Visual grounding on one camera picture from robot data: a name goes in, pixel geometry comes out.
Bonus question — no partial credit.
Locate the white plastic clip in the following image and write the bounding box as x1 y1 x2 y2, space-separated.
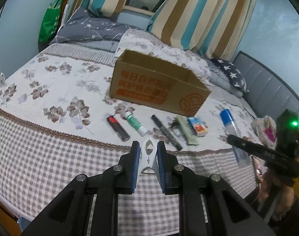
138 136 158 176

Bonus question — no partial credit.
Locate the blue cap clear bottle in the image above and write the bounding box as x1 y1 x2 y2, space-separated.
220 109 250 168

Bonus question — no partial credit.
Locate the pink white plush item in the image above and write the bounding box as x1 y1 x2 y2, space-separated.
251 116 277 150

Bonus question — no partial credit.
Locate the green tissue packet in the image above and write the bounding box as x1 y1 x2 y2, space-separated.
176 116 199 146

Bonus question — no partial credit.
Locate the white green tube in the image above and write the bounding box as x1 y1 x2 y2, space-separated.
124 111 148 136

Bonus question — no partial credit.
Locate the red black lighter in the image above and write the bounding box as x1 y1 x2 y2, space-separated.
107 116 130 142

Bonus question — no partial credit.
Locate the blue orange cartoon carton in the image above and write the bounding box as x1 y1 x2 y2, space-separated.
187 117 208 137

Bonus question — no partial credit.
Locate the black pen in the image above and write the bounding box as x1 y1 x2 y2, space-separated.
151 114 183 151

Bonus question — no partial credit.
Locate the grey padded headboard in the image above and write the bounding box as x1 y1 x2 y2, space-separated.
233 51 299 125

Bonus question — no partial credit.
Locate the floral checked bedspread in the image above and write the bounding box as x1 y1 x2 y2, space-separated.
0 30 261 235

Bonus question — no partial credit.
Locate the brown cardboard box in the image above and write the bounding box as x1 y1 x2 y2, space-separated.
110 50 211 117

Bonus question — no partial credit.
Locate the navy star pillow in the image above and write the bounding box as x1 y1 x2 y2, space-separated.
211 58 247 93

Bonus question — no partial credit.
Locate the grey blue patterned quilt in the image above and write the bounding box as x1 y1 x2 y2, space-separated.
51 7 134 53

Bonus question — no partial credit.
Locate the right striped pillow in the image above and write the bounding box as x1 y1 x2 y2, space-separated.
147 0 256 60

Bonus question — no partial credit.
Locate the green shopping bag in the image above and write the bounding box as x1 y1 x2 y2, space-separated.
38 0 63 43

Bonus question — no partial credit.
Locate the white plug on cable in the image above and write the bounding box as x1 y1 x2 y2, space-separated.
0 73 6 87

